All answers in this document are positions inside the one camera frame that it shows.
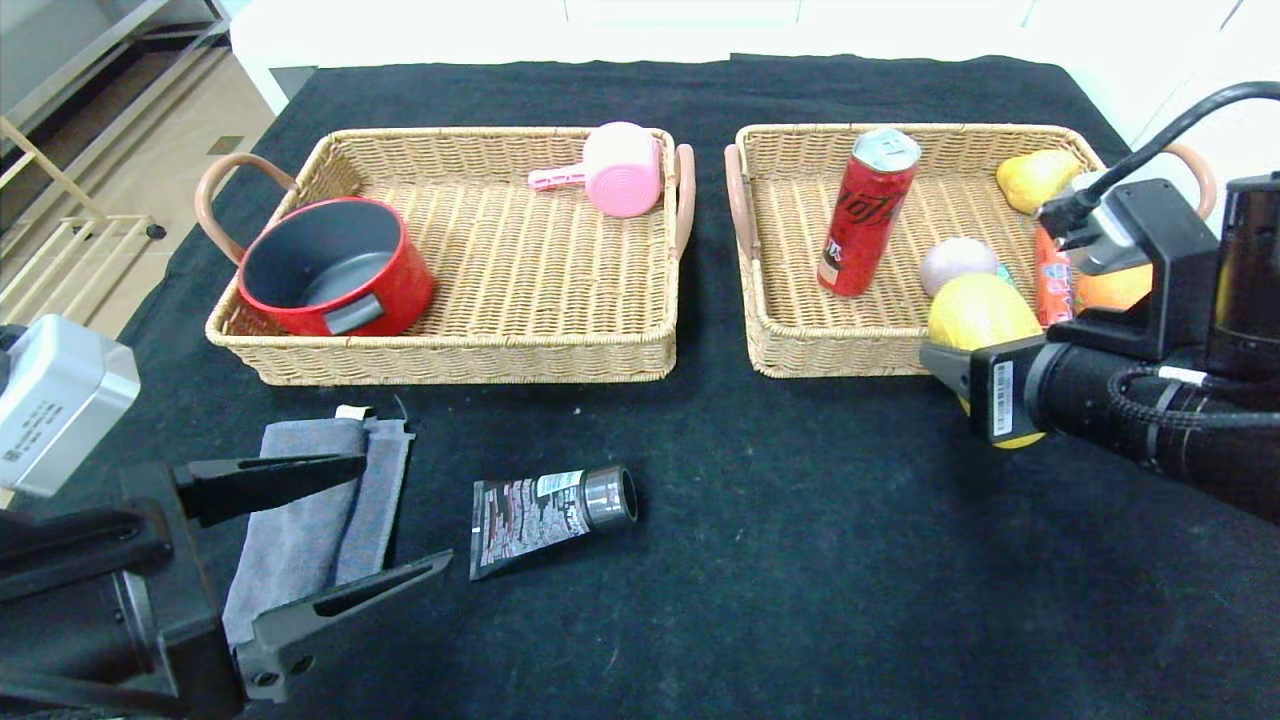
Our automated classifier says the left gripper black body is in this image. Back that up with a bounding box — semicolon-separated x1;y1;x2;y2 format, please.
0;460;248;720

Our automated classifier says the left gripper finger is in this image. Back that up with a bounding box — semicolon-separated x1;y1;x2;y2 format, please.
172;452;368;528
231;549;454;705

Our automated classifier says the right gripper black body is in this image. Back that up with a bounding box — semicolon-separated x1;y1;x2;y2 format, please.
969;333;1161;468

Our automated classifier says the yellow oblong food item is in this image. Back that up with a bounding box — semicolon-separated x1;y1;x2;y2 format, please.
926;272;1046;451

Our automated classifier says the pale pink peach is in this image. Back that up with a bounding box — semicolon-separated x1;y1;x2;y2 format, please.
920;237;999;298

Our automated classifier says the orange sausage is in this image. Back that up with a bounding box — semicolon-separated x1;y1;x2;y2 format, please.
1035;225;1079;328

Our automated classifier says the red soda can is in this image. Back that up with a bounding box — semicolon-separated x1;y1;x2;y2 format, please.
817;128;923;298

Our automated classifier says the wicker basket holding food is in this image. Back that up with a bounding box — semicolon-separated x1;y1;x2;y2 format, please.
724;123;1218;379

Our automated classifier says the wicker basket holding kitchenware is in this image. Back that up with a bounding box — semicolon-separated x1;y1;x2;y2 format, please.
193;126;696;387

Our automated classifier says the grey folded towel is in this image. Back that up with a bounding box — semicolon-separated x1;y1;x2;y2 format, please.
222;406;416;646

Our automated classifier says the orange fruit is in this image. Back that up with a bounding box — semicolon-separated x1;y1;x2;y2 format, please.
1075;262;1156;311

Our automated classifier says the yellow pear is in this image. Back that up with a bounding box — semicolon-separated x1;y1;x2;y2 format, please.
996;149;1084;215

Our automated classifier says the black tube grey cap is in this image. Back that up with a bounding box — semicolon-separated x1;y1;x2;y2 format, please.
470;465;639;583

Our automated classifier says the red pot grey inside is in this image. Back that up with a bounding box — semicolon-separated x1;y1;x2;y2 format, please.
236;197;435;338

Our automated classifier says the black tablecloth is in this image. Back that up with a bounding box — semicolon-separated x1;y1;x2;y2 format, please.
0;55;1280;720

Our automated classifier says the wooden rack on wheels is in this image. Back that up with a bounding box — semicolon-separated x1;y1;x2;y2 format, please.
0;115;166;341

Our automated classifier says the pink plastic measuring cup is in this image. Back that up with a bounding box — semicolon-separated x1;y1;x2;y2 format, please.
528;122;665;219

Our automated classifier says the grey metal shelf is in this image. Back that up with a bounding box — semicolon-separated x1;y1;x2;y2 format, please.
0;0;236;236

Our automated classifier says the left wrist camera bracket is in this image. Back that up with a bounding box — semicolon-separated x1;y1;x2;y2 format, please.
0;510;173;601

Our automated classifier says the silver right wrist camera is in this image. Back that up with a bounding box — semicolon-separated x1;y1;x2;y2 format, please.
1040;170;1161;276

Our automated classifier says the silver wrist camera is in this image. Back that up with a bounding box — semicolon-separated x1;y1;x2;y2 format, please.
0;315;141;498
1040;170;1161;276

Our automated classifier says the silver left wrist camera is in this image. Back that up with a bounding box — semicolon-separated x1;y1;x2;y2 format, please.
0;315;141;498

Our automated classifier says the black right camera cable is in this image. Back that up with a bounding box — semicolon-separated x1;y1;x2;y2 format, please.
1040;82;1280;226

